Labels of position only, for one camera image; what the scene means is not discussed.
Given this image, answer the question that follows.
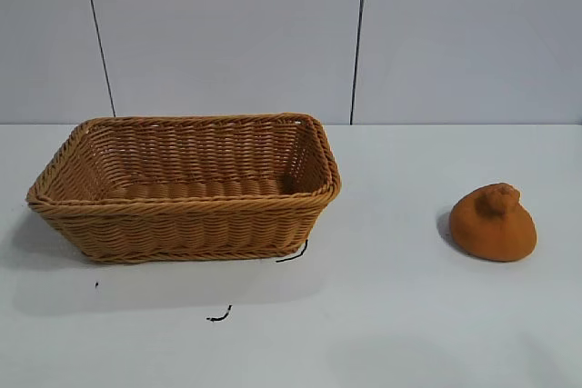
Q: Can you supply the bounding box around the woven wicker rectangular basket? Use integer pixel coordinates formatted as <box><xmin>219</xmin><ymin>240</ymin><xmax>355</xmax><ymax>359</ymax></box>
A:
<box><xmin>25</xmin><ymin>111</ymin><xmax>343</xmax><ymax>265</ymax></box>

